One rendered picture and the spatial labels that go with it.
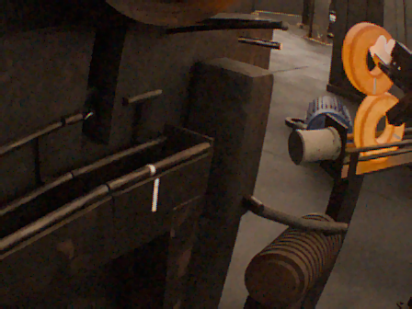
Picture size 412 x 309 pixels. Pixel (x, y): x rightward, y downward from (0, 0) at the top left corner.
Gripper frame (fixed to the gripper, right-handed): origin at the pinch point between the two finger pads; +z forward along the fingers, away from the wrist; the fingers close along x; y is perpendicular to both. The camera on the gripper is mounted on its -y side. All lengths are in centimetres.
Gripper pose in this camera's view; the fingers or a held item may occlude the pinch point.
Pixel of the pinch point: (372, 50)
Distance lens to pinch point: 95.8
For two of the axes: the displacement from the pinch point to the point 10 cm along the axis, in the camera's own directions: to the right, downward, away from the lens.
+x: -9.1, 0.1, -4.0
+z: -3.2, -6.3, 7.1
